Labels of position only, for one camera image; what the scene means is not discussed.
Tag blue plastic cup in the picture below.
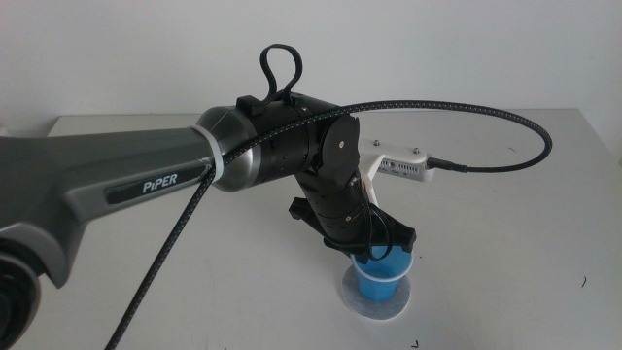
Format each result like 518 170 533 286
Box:
350 244 415 304

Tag grey round cup mat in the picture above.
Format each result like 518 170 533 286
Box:
339 273 412 322

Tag white zip tie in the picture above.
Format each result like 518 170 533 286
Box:
190 124 226 184

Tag thin black gripper wires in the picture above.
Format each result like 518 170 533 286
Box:
350 175 396 260

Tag white wrist camera with mount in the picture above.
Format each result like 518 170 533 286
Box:
358 137 436 207

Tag black braided cable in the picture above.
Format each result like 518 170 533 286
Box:
103 99 554 350

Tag black looped cable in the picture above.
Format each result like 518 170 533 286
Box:
236 43 304 117

